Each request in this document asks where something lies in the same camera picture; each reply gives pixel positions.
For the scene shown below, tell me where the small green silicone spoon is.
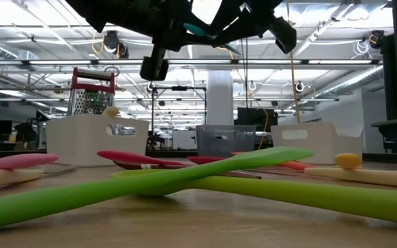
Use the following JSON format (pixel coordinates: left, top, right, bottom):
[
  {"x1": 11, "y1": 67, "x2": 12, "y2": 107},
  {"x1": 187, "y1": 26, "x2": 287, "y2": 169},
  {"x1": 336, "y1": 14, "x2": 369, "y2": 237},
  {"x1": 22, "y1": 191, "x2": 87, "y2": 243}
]
[{"x1": 0, "y1": 146, "x2": 315, "y2": 232}]

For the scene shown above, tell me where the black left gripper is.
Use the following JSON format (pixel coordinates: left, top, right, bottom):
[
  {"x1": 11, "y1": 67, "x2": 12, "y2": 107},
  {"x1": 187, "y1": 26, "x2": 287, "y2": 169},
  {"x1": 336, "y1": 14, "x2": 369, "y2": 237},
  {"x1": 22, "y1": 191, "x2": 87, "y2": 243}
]
[{"x1": 96, "y1": 0, "x2": 201, "y2": 52}]

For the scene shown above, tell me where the red metal box grater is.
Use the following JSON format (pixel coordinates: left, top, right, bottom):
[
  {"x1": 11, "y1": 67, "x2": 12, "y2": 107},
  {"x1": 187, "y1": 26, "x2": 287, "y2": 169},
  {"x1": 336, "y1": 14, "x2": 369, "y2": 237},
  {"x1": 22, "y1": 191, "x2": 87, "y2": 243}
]
[{"x1": 66, "y1": 67, "x2": 116, "y2": 117}]

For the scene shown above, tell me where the small orange silicone spoon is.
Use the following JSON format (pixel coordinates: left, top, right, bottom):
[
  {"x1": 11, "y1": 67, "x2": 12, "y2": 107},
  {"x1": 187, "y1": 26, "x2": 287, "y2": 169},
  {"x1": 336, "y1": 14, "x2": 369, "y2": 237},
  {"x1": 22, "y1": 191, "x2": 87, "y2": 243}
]
[{"x1": 231, "y1": 151, "x2": 312, "y2": 172}]

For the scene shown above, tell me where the brown wooden spoon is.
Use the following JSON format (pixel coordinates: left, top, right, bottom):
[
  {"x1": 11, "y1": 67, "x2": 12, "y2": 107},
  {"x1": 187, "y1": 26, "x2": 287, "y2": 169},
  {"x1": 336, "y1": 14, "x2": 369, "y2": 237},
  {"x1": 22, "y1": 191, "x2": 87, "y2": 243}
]
[{"x1": 112, "y1": 160, "x2": 262, "y2": 180}]

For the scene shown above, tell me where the small blue silicone spoon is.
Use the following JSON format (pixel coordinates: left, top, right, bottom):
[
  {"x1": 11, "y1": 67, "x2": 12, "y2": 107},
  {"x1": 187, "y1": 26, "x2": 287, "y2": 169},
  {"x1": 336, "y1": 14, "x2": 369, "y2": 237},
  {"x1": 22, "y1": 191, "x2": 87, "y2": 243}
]
[{"x1": 183, "y1": 23, "x2": 243, "y2": 56}]

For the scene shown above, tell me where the grey translucent plastic bin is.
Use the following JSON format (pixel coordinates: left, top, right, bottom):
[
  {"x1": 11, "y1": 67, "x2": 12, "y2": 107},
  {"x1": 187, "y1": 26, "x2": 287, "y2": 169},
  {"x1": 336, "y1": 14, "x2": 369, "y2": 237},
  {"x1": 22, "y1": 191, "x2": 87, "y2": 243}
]
[{"x1": 196, "y1": 125, "x2": 257, "y2": 158}]

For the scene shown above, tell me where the large green silicone spoon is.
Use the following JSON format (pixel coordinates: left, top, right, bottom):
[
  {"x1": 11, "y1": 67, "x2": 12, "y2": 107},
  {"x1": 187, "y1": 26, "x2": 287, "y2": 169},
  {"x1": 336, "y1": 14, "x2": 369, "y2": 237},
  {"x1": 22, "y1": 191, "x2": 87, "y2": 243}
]
[{"x1": 110, "y1": 169, "x2": 397, "y2": 228}]

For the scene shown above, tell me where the white plastic bin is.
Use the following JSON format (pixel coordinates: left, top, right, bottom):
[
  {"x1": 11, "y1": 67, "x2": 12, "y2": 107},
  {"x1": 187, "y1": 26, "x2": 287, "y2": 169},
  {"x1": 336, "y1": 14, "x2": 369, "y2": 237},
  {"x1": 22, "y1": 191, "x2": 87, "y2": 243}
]
[
  {"x1": 271, "y1": 122, "x2": 364, "y2": 165},
  {"x1": 45, "y1": 114, "x2": 150, "y2": 167}
]

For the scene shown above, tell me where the black background frame rig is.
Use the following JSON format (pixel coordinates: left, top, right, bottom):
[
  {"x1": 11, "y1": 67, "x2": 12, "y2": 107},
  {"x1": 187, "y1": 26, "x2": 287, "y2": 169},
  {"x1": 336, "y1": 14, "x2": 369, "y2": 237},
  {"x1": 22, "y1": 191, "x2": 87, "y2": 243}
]
[{"x1": 151, "y1": 85, "x2": 207, "y2": 152}]

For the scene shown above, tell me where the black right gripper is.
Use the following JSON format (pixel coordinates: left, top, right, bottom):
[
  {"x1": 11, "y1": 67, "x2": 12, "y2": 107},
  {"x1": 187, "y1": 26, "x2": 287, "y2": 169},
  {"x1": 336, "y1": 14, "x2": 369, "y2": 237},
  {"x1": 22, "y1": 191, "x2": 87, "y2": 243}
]
[{"x1": 201, "y1": 0, "x2": 284, "y2": 45}]

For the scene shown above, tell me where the black hanging cable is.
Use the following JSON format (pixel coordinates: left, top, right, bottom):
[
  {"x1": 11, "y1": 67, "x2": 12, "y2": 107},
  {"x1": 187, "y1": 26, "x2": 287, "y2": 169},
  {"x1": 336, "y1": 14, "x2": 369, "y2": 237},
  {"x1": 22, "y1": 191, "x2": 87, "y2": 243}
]
[
  {"x1": 238, "y1": 37, "x2": 245, "y2": 101},
  {"x1": 243, "y1": 37, "x2": 250, "y2": 101}
]

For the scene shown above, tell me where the thin yellow background cable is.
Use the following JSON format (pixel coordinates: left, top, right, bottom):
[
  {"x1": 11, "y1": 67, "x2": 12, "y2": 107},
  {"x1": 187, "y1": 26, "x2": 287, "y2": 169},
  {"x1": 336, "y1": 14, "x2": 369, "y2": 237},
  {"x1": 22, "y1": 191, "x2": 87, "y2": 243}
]
[{"x1": 256, "y1": 101, "x2": 270, "y2": 152}]

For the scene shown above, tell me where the tall wooden stick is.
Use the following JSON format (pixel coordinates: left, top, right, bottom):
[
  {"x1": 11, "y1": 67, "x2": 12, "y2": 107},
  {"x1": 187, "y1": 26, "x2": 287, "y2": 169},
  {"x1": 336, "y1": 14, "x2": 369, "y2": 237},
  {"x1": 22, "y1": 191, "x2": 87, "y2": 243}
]
[{"x1": 285, "y1": 0, "x2": 301, "y2": 124}]

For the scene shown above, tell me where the silver ventilation duct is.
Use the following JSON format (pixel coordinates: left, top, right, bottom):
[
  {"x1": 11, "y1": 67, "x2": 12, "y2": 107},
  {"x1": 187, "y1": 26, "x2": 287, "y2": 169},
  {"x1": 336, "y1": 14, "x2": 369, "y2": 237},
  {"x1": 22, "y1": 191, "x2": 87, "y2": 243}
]
[{"x1": 314, "y1": 65, "x2": 385, "y2": 101}]

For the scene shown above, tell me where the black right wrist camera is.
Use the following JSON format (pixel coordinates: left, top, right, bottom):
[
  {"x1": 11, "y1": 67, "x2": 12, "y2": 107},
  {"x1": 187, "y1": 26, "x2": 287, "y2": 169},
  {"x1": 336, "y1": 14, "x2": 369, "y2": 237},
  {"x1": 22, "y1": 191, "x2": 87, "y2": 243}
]
[{"x1": 270, "y1": 15, "x2": 298, "y2": 54}]

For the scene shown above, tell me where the black monitor stand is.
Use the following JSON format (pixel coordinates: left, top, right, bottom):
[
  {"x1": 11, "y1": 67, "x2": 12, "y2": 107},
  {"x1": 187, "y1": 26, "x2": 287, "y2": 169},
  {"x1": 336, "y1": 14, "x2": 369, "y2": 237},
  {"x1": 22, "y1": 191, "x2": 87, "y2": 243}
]
[{"x1": 380, "y1": 32, "x2": 397, "y2": 121}]

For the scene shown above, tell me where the small red silicone spoon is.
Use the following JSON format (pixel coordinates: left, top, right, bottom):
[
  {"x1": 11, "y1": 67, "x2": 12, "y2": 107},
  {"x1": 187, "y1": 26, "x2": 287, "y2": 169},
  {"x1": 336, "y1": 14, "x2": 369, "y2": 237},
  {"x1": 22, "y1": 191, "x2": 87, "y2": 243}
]
[{"x1": 96, "y1": 150, "x2": 194, "y2": 167}]

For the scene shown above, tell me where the white building column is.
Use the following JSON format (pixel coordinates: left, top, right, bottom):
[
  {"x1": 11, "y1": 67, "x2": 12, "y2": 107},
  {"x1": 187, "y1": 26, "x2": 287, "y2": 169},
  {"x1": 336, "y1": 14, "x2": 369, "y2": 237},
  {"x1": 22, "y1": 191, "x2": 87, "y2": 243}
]
[{"x1": 206, "y1": 70, "x2": 234, "y2": 127}]

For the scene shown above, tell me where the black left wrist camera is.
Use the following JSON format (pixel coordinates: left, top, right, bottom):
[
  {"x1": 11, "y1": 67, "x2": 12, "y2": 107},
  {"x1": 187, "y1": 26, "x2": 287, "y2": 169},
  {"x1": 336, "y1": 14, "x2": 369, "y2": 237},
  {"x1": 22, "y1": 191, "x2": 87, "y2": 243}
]
[{"x1": 139, "y1": 44, "x2": 170, "y2": 82}]

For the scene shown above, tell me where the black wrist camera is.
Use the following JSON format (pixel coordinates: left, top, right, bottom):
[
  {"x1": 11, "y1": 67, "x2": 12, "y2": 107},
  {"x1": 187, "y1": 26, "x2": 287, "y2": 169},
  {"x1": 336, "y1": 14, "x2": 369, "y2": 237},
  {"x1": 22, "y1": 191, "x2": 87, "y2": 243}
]
[
  {"x1": 270, "y1": 15, "x2": 298, "y2": 54},
  {"x1": 139, "y1": 44, "x2": 170, "y2": 82}
]

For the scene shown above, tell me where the black ceiling cord reel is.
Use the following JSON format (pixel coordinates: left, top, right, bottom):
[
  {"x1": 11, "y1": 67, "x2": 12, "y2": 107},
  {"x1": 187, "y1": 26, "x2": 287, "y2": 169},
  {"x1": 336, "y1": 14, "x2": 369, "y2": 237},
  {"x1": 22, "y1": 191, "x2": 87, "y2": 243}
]
[
  {"x1": 103, "y1": 30, "x2": 130, "y2": 59},
  {"x1": 369, "y1": 30, "x2": 386, "y2": 50}
]

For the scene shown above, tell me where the pink silicone spoon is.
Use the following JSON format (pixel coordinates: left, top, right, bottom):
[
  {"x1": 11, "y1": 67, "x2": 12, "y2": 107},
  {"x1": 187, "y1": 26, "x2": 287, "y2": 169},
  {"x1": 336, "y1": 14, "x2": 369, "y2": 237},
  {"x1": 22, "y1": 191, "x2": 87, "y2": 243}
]
[{"x1": 0, "y1": 153, "x2": 60, "y2": 172}]

